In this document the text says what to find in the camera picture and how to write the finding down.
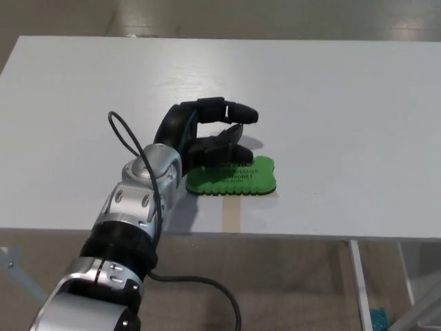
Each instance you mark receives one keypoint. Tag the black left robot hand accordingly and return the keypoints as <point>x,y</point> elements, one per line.
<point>175,124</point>

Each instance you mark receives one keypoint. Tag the green whiteboard eraser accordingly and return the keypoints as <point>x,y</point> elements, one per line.
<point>241,179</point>

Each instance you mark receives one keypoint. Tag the beige masking tape strip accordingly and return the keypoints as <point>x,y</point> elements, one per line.
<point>232,213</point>

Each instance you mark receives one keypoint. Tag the white table leg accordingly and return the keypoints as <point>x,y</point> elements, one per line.
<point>407,276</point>
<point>361,286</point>

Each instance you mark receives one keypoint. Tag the teal perforated object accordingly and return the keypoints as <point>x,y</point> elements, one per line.
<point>379,319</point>

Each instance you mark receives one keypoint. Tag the grey metal bar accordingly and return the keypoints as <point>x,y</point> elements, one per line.
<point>425,317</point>

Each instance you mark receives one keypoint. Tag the grey metal stand frame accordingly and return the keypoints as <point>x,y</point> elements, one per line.
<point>20,272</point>

